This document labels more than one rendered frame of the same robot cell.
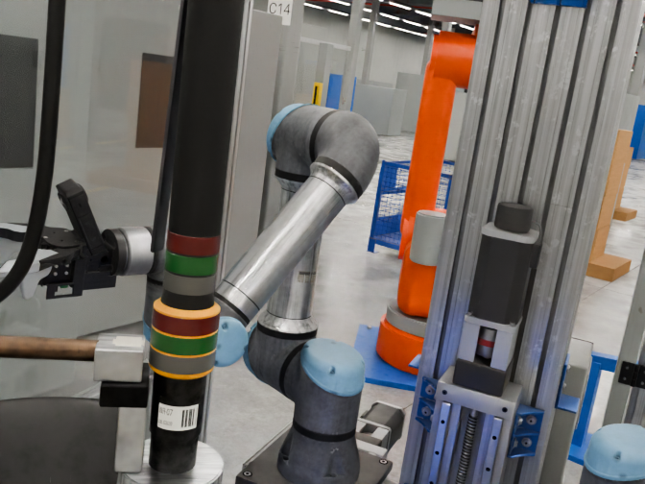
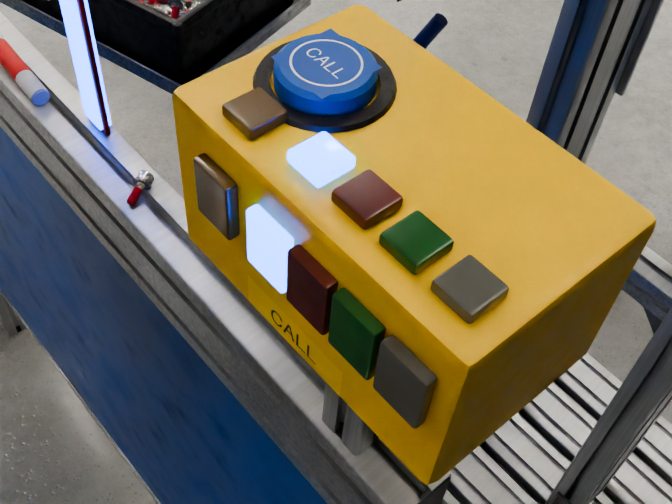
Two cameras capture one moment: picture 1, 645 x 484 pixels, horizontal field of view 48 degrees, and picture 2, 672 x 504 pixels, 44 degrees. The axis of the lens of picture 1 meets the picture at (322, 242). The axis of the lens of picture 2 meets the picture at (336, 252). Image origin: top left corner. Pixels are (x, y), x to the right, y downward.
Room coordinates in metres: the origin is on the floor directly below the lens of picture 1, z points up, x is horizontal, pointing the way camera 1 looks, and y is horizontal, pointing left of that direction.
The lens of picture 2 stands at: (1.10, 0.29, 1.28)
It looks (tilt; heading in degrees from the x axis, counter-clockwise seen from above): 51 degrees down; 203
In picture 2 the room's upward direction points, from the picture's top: 6 degrees clockwise
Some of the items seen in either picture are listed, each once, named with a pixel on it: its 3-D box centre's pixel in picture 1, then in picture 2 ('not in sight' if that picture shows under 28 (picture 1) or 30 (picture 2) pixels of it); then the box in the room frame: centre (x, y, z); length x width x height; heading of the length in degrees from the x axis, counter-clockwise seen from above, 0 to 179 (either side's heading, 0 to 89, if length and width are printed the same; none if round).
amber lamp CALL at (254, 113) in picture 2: not in sight; (254, 113); (0.91, 0.17, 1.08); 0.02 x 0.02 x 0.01; 69
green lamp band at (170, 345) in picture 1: (184, 334); not in sight; (0.45, 0.08, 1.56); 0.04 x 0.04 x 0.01
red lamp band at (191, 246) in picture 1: (193, 239); not in sight; (0.45, 0.08, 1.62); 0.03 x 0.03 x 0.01
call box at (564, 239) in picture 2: not in sight; (389, 238); (0.89, 0.22, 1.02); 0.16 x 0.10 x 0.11; 69
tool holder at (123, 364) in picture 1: (161, 412); not in sight; (0.44, 0.09, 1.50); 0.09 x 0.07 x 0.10; 104
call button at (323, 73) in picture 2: not in sight; (325, 76); (0.87, 0.18, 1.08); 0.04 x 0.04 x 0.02
